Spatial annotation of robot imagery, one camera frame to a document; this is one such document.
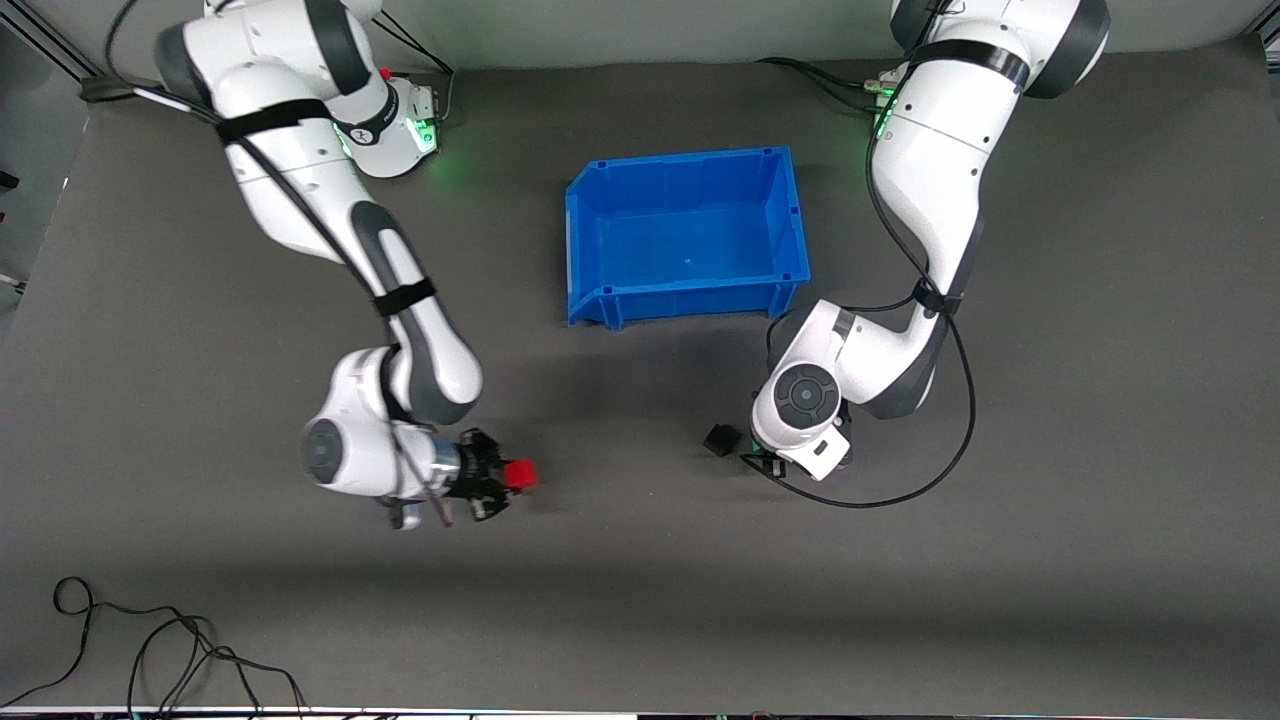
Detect thin black loose cable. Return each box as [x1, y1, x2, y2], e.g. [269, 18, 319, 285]
[0, 576, 217, 707]
[127, 614, 307, 720]

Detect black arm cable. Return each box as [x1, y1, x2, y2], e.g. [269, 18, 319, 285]
[740, 100, 980, 510]
[103, 0, 453, 528]

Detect black left base cables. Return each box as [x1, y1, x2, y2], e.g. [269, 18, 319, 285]
[755, 55, 903, 113]

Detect dark grey table mat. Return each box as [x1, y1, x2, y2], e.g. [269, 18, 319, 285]
[0, 35, 1280, 717]

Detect black right base cables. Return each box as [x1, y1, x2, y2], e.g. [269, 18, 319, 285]
[378, 14, 457, 127]

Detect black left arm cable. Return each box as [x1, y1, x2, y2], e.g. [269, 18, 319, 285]
[740, 100, 980, 510]

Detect black base cables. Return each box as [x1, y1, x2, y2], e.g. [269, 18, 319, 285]
[378, 14, 457, 127]
[755, 55, 903, 113]

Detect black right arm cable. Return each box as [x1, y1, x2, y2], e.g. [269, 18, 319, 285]
[103, 0, 453, 528]

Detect blue plastic storage bin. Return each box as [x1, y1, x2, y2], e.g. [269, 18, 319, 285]
[564, 146, 812, 331]

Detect dark metal frame rail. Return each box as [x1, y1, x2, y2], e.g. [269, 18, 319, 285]
[0, 18, 103, 83]

